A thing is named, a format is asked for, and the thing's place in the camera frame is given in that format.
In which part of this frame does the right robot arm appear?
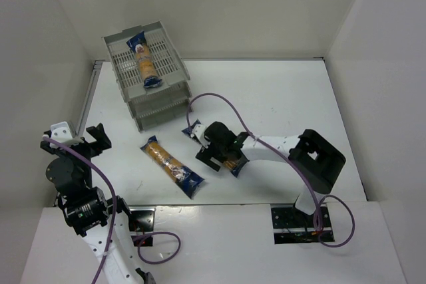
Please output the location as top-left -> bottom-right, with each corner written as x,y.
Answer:
190,122 -> 346,215

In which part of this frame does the grey stacked tray shelf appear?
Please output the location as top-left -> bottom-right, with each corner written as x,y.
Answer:
103,21 -> 191,132

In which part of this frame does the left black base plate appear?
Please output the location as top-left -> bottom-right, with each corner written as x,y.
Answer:
128,207 -> 155,247

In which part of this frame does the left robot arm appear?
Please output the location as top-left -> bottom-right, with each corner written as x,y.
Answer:
40,122 -> 155,283

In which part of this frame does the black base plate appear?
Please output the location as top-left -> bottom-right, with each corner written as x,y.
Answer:
270,206 -> 335,245
128,207 -> 155,247

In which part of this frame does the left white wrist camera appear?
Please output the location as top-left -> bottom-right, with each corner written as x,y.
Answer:
43,121 -> 83,146

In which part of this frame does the aluminium rail left edge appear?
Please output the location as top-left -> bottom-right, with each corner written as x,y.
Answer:
67,60 -> 104,136

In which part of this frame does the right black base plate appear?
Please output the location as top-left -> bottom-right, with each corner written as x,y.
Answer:
270,206 -> 335,245

